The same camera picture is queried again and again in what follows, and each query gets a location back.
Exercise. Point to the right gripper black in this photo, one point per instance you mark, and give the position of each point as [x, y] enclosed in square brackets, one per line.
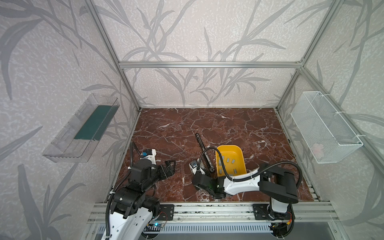
[199, 173]

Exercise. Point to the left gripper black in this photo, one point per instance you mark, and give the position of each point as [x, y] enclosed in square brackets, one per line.
[163, 169]

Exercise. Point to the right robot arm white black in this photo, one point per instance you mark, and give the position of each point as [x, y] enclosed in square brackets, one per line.
[277, 183]

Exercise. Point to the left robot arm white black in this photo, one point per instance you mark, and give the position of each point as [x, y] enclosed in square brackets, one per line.
[130, 209]

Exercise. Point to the yellow plastic tray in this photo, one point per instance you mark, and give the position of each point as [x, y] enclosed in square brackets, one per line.
[233, 159]

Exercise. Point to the green circuit board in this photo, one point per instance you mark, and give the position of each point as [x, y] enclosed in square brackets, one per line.
[154, 227]

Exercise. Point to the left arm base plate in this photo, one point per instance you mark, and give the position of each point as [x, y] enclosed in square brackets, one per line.
[166, 212]

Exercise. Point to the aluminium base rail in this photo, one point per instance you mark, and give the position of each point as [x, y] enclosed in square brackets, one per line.
[243, 212]

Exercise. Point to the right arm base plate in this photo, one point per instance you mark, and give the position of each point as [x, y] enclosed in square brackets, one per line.
[264, 212]

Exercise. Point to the clear plastic wall bin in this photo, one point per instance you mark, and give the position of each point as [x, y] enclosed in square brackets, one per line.
[79, 138]

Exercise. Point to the white wire mesh basket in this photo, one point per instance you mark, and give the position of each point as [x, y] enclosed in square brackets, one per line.
[327, 134]

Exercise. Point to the aluminium frame crossbar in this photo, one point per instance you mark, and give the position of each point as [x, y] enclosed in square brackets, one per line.
[289, 65]

